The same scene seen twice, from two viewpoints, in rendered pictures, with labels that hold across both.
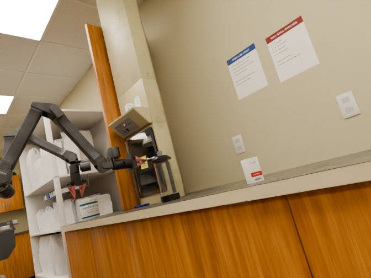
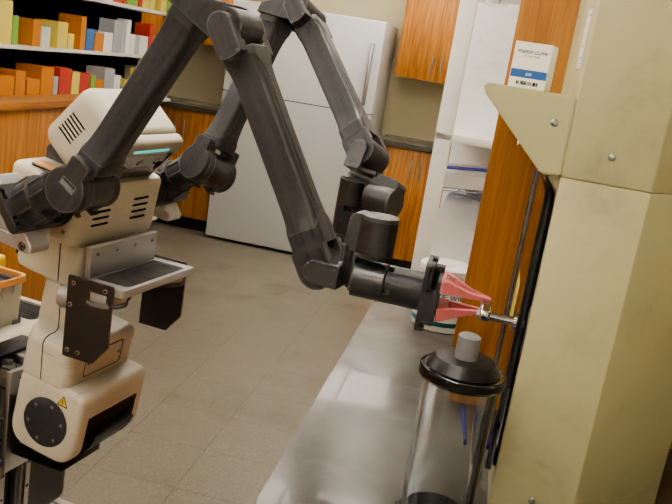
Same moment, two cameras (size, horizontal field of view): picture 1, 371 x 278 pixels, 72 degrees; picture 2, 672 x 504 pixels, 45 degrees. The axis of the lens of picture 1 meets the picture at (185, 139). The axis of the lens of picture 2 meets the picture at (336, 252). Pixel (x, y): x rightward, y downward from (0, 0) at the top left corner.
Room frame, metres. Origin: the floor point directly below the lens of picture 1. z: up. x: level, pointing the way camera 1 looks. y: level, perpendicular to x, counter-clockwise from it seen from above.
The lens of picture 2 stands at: (0.67, -0.53, 1.51)
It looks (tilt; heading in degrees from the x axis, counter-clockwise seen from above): 13 degrees down; 55
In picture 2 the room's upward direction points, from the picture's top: 9 degrees clockwise
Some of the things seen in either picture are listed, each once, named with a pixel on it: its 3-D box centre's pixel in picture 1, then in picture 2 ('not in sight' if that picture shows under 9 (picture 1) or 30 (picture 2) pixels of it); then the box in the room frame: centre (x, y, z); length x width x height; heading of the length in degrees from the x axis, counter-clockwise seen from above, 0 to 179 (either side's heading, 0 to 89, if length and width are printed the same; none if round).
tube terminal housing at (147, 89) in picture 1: (156, 142); (627, 238); (1.68, 0.19, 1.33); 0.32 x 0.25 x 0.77; 46
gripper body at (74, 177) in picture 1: (75, 178); (347, 222); (1.56, 0.73, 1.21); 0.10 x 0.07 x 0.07; 136
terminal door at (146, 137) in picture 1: (144, 164); (515, 308); (1.58, 0.29, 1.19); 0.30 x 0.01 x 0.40; 45
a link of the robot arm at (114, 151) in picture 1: (110, 158); (354, 248); (1.38, 0.43, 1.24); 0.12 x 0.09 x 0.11; 126
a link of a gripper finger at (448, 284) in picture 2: (137, 162); (457, 302); (1.48, 0.31, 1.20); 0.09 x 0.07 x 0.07; 135
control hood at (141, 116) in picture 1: (128, 123); (520, 123); (1.55, 0.32, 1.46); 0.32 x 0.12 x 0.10; 46
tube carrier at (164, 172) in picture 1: (165, 178); (447, 446); (1.37, 0.16, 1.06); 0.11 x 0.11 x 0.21
